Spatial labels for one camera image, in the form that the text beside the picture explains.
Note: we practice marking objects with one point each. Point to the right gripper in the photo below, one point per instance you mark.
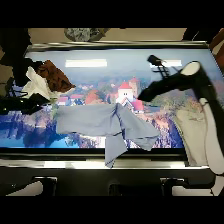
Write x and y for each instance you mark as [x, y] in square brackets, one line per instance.
[151, 91]

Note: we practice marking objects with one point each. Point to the grey-blue shirt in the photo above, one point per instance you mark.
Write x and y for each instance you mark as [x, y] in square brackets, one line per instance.
[96, 120]

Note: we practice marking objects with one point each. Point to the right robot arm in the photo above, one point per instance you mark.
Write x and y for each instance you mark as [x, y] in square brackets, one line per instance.
[200, 80]

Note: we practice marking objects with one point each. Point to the beige garment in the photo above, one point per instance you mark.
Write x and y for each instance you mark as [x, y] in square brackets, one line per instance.
[191, 133]

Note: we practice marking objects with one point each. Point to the person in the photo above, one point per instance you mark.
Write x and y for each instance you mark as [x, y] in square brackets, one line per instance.
[218, 43]

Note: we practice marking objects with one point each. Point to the grey mottled garment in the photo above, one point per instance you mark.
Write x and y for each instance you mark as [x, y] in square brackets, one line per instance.
[83, 34]

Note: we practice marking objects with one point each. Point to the white garment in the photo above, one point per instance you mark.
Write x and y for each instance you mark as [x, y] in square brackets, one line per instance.
[35, 83]

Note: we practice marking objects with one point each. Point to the black garment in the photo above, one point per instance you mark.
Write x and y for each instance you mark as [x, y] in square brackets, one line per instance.
[13, 45]

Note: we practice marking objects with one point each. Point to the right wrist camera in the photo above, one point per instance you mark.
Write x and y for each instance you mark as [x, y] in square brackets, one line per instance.
[156, 65]

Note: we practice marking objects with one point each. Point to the silver frame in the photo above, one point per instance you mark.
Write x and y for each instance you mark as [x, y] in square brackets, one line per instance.
[66, 164]

